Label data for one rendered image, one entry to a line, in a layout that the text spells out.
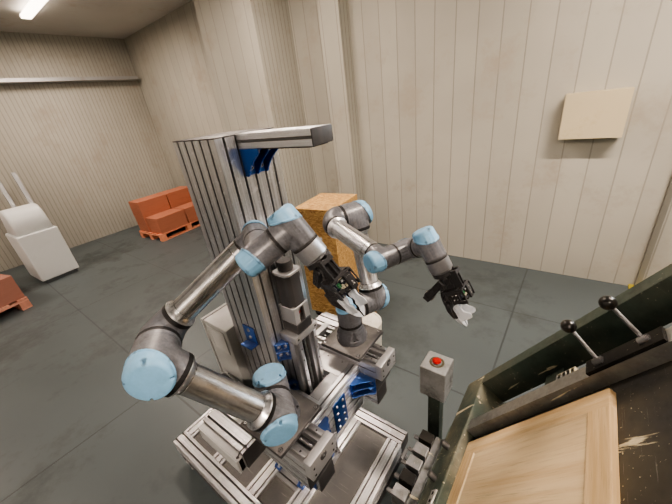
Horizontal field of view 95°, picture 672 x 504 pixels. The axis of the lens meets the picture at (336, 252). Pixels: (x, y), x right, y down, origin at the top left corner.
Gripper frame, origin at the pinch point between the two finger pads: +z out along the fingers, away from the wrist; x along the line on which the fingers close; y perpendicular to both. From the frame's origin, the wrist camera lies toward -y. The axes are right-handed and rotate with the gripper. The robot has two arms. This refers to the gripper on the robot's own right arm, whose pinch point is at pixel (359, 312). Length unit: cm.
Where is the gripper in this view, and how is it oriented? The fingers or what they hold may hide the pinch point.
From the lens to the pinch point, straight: 87.0
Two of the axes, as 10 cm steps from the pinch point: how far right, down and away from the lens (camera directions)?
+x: 6.8, -6.5, 3.4
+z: 6.1, 7.6, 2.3
